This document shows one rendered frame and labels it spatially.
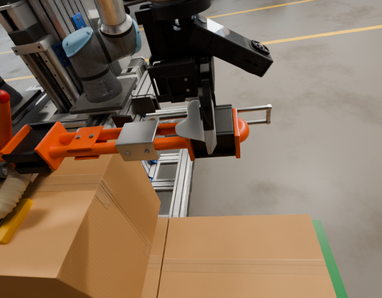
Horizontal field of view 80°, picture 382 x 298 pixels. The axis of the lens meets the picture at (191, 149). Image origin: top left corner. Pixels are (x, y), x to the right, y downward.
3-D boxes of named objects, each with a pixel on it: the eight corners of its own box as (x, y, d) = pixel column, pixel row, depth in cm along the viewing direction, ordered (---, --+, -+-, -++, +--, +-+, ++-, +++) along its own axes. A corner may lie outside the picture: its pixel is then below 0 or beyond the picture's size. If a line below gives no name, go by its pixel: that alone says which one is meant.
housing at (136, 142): (123, 163, 42) (113, 146, 39) (132, 138, 47) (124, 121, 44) (159, 161, 41) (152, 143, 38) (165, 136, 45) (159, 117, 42)
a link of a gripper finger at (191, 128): (181, 154, 38) (173, 99, 34) (217, 152, 37) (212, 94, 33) (178, 162, 35) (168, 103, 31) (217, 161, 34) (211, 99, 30)
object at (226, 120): (190, 161, 39) (184, 140, 35) (193, 133, 44) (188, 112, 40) (240, 158, 37) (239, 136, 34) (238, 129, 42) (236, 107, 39)
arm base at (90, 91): (94, 85, 100) (83, 63, 93) (126, 81, 97) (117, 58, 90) (80, 104, 90) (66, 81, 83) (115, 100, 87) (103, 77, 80)
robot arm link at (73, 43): (75, 70, 90) (55, 34, 80) (109, 58, 92) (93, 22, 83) (79, 81, 81) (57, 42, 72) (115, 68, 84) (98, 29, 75)
